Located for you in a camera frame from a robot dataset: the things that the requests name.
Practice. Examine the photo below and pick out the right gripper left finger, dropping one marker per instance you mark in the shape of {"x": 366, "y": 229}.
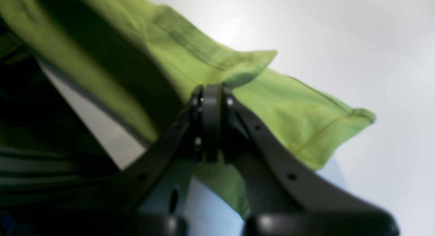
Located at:
{"x": 110, "y": 205}

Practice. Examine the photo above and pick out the green T-shirt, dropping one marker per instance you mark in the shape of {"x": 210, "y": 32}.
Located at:
{"x": 143, "y": 60}

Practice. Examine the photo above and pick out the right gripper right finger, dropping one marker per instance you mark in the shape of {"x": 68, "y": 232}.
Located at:
{"x": 285, "y": 197}

